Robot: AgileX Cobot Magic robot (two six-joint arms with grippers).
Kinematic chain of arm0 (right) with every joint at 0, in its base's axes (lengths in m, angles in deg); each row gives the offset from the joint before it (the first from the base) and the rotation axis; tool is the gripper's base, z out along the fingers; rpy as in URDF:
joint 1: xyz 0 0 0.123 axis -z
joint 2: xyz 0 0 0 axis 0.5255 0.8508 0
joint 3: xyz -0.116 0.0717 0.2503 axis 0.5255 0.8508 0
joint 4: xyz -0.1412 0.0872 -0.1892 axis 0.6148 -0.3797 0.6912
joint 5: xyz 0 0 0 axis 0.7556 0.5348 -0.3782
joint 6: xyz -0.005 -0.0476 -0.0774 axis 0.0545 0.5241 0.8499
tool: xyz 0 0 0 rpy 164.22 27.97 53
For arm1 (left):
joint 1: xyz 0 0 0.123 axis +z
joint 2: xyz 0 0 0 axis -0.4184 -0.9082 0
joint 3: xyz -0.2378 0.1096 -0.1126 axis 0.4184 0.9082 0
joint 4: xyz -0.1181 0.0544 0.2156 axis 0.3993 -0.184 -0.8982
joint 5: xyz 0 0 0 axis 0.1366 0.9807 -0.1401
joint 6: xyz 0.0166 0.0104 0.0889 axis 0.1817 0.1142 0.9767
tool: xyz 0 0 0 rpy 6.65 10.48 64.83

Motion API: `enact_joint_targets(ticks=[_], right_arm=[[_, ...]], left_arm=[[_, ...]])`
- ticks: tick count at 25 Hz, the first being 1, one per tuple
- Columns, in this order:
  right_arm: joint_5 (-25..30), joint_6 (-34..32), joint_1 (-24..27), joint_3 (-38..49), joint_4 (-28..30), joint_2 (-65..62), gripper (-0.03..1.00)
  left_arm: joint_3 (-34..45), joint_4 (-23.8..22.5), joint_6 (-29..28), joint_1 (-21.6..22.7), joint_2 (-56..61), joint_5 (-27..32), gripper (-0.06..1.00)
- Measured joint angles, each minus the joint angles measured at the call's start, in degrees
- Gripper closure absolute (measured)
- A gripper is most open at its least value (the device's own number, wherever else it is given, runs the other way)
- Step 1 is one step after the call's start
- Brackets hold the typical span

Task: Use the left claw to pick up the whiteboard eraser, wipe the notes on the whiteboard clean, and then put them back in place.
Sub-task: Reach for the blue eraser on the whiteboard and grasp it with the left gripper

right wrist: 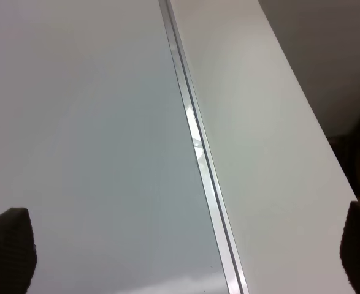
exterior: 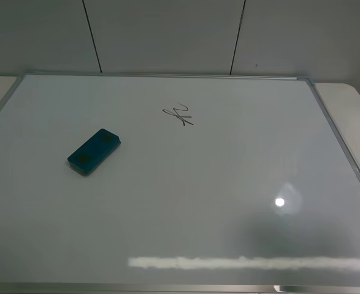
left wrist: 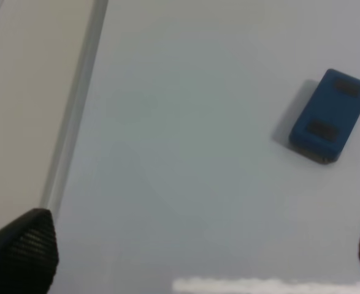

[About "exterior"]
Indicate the teal whiteboard eraser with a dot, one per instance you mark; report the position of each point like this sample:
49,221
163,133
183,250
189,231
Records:
93,152

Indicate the white framed whiteboard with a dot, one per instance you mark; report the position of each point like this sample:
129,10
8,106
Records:
220,185

